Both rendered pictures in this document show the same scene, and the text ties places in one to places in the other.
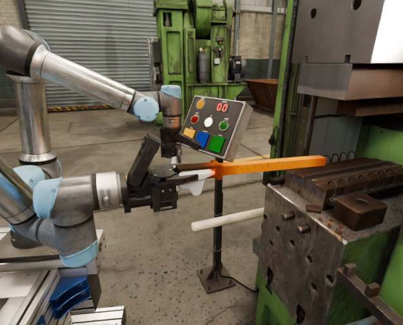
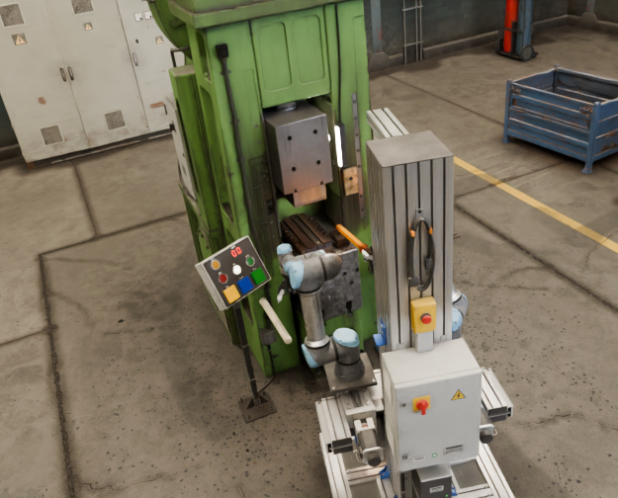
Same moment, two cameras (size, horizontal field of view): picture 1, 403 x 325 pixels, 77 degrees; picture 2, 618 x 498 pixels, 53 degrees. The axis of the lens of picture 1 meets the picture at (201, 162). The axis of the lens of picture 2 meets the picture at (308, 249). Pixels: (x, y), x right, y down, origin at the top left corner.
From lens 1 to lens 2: 3.32 m
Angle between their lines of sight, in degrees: 78
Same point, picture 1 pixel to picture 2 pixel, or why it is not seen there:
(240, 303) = (286, 387)
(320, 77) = (309, 195)
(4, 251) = (369, 375)
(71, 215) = not seen: hidden behind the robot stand
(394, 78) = not seen: hidden behind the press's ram
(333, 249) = (354, 256)
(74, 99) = not seen: outside the picture
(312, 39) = (298, 180)
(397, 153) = (284, 209)
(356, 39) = (323, 174)
